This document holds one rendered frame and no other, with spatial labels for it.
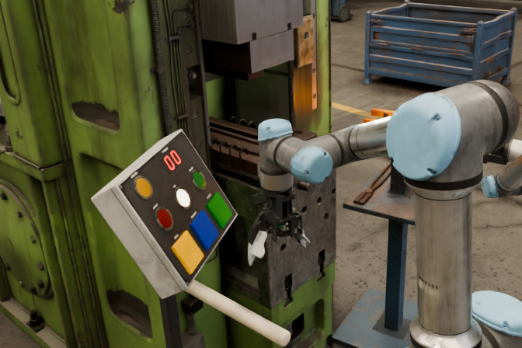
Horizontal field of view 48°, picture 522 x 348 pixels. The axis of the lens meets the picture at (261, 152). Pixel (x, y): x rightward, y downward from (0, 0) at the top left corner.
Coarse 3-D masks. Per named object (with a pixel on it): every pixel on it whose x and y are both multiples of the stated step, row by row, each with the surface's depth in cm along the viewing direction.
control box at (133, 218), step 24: (168, 144) 143; (144, 168) 132; (168, 168) 139; (192, 168) 148; (120, 192) 123; (168, 192) 136; (192, 192) 144; (216, 192) 153; (120, 216) 125; (144, 216) 126; (192, 216) 140; (120, 240) 128; (144, 240) 126; (168, 240) 129; (216, 240) 144; (144, 264) 128; (168, 264) 126; (168, 288) 129
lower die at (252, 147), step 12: (216, 120) 217; (216, 132) 206; (228, 132) 203; (252, 132) 204; (216, 144) 198; (228, 144) 195; (240, 144) 194; (252, 144) 194; (216, 156) 195; (228, 156) 190; (252, 156) 187; (252, 168) 184
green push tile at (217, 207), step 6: (216, 198) 150; (222, 198) 153; (210, 204) 146; (216, 204) 149; (222, 204) 151; (210, 210) 146; (216, 210) 148; (222, 210) 150; (228, 210) 153; (216, 216) 147; (222, 216) 149; (228, 216) 151; (222, 222) 148
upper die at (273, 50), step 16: (288, 32) 179; (208, 48) 180; (224, 48) 175; (240, 48) 170; (256, 48) 170; (272, 48) 175; (288, 48) 181; (208, 64) 182; (224, 64) 177; (240, 64) 173; (256, 64) 171; (272, 64) 177
